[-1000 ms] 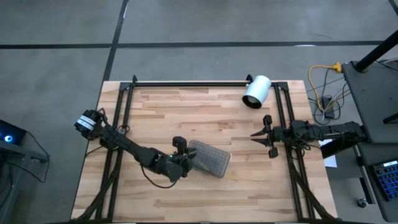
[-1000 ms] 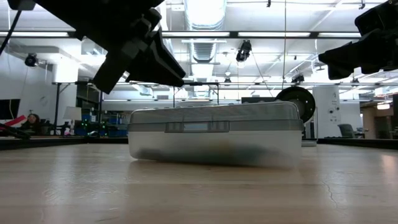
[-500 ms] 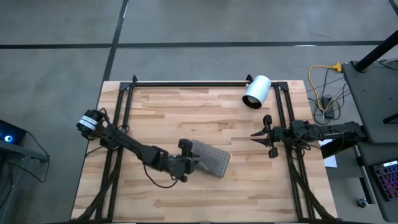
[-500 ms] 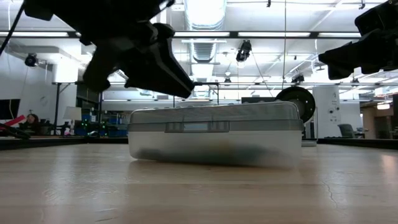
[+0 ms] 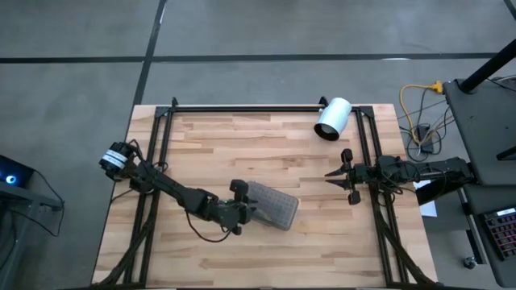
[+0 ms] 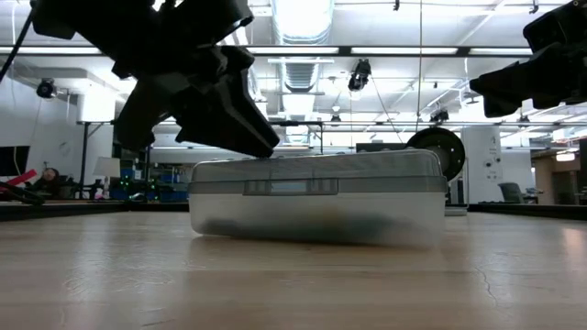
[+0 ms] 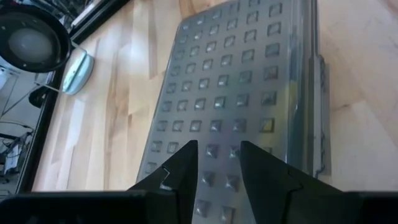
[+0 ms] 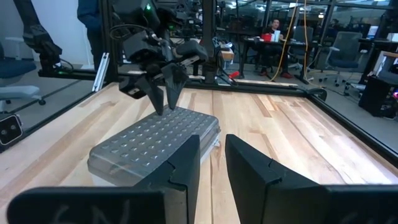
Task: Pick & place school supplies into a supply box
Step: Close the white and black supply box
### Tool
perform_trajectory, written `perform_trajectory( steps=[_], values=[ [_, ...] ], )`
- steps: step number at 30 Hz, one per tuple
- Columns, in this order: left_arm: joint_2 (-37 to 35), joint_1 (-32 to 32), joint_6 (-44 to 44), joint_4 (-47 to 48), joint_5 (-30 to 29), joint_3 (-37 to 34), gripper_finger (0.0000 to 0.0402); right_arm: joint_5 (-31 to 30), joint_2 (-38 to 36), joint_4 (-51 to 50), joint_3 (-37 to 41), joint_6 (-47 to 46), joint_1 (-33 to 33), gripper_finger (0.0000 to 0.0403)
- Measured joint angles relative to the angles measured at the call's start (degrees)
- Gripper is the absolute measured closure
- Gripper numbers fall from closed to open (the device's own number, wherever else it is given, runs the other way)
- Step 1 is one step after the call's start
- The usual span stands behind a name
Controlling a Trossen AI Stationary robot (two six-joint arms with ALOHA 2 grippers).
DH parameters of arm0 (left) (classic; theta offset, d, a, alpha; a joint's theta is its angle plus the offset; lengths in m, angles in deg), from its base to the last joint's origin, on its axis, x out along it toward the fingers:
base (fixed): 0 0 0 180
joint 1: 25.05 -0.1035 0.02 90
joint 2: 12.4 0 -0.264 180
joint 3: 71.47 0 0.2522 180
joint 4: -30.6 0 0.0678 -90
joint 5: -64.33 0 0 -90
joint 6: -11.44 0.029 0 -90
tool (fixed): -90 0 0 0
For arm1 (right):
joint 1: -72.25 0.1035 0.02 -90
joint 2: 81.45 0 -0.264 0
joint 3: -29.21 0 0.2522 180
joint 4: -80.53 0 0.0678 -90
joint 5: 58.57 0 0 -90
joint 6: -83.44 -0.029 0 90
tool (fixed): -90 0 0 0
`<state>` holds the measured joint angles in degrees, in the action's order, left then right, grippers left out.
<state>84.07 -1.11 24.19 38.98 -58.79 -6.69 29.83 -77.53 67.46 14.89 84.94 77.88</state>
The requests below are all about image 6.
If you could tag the blue storage bins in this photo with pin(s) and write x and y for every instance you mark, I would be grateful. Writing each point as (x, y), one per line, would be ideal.
(172, 185)

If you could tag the red bar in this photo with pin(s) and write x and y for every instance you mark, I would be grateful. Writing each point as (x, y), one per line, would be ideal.
(20, 178)

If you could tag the translucent plastic supply box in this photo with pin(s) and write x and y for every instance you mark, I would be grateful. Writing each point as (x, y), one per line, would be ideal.
(316, 220)

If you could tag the black monitor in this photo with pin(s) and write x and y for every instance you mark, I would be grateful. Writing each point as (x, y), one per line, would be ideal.
(376, 147)

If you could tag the black ceiling spotlight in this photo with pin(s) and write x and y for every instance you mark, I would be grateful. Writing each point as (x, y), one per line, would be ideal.
(360, 75)
(46, 88)
(439, 115)

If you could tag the black wall screen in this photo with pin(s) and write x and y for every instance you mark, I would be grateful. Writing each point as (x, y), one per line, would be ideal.
(13, 160)

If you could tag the white lampshade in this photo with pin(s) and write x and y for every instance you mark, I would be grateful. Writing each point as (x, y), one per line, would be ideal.
(107, 167)

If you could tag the silver ventilation duct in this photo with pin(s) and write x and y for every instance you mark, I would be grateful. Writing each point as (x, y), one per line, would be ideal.
(302, 27)

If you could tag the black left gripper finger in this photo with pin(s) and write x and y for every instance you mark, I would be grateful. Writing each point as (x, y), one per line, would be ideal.
(135, 128)
(224, 119)

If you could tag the grey office chair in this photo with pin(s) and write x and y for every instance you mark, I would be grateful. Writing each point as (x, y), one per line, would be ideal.
(511, 192)

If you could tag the person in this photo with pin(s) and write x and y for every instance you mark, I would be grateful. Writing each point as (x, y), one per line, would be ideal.
(48, 175)

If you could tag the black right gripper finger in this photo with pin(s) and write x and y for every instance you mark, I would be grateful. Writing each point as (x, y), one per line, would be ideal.
(502, 104)
(509, 80)

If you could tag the black overhead rig crossbar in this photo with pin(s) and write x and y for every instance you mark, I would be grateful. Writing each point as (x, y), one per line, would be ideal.
(344, 51)

